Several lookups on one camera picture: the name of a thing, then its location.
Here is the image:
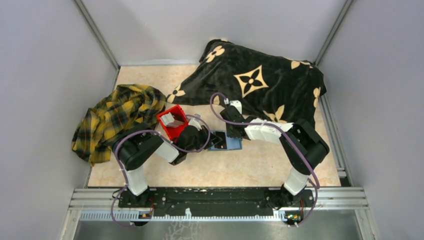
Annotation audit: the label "blue card holder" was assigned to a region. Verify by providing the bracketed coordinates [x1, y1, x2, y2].
[208, 131, 242, 151]

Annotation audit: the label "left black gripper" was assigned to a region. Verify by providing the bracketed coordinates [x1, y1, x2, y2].
[185, 124, 223, 154]

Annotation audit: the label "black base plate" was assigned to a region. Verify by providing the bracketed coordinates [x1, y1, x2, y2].
[121, 187, 315, 217]

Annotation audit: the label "aluminium front rail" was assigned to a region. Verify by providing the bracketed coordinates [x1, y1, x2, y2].
[69, 187, 369, 222]

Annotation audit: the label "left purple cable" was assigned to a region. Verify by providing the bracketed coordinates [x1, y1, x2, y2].
[110, 114, 212, 229]

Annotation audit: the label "yellow plaid shirt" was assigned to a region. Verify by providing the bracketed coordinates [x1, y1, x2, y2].
[71, 84, 166, 166]

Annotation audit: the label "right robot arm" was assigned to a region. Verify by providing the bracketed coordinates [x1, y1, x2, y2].
[220, 105, 330, 208]

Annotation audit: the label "black VIP card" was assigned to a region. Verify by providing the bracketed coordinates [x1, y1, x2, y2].
[215, 131, 227, 150]

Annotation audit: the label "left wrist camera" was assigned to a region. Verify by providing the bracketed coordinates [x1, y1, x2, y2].
[188, 113, 202, 131]

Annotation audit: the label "cards in red bin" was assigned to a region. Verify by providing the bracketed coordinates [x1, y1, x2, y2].
[159, 112, 185, 128]

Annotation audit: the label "purple cable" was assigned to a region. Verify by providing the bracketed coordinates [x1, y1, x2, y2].
[209, 92, 321, 228]
[110, 114, 212, 229]

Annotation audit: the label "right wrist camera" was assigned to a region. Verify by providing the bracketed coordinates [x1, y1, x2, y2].
[229, 100, 243, 114]

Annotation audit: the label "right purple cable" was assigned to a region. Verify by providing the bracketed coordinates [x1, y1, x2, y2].
[209, 92, 321, 228]

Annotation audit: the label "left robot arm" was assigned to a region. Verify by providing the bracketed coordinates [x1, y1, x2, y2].
[110, 123, 225, 208]

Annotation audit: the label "red plastic bin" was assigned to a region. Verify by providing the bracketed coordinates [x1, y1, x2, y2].
[156, 105, 188, 142]

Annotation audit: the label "black floral blanket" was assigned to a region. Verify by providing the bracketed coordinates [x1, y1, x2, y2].
[166, 39, 327, 126]

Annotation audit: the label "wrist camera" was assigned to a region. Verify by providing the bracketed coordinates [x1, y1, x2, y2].
[188, 113, 202, 131]
[229, 100, 243, 114]

